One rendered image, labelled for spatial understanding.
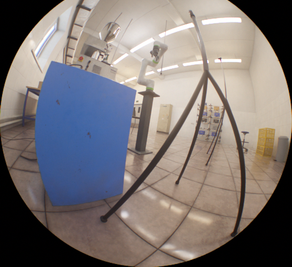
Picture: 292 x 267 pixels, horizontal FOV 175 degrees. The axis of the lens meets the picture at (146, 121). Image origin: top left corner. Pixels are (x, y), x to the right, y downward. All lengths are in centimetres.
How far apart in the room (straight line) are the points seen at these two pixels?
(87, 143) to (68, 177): 17
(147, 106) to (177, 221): 136
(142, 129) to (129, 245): 132
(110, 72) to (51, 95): 86
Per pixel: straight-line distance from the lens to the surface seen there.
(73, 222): 51
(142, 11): 447
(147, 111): 142
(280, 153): 313
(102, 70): 111
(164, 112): 637
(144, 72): 161
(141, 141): 142
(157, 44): 148
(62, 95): 37
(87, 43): 124
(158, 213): 56
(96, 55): 118
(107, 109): 40
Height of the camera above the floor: 44
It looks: 2 degrees up
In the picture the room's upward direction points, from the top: 9 degrees clockwise
